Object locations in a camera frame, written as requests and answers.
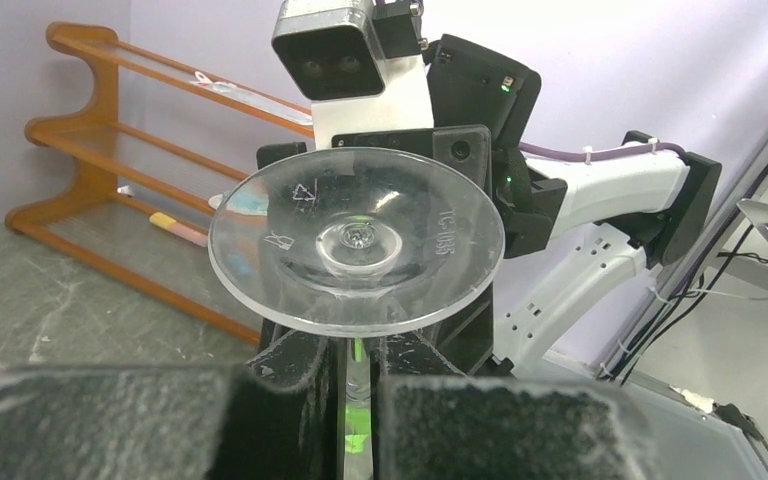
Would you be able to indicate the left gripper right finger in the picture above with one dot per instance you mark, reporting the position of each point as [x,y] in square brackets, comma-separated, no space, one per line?
[430,420]

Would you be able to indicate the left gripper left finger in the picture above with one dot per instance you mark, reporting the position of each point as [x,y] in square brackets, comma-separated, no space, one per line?
[273,417]

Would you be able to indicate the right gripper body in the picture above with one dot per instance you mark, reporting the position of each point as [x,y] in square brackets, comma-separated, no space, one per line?
[437,199]

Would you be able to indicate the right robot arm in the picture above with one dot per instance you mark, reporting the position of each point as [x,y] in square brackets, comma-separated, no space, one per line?
[647,199]

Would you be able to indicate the green plastic goblet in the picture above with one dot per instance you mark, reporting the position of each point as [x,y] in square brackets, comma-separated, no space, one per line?
[358,459]

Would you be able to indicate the pink yellow item on shelf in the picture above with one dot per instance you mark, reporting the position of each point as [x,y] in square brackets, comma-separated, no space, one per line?
[177,228]

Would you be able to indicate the blue packaged item on shelf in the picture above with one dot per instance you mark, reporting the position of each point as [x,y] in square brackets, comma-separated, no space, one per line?
[245,256]

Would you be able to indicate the orange wooden tiered shelf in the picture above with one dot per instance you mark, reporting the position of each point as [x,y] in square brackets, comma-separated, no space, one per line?
[123,174]

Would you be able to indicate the white packaged item on shelf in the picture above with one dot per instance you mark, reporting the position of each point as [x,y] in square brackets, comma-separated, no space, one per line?
[252,99]

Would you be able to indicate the aluminium frame rail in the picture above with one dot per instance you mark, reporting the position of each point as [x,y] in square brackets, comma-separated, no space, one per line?
[710,338]

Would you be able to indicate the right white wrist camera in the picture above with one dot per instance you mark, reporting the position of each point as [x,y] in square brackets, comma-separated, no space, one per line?
[359,63]

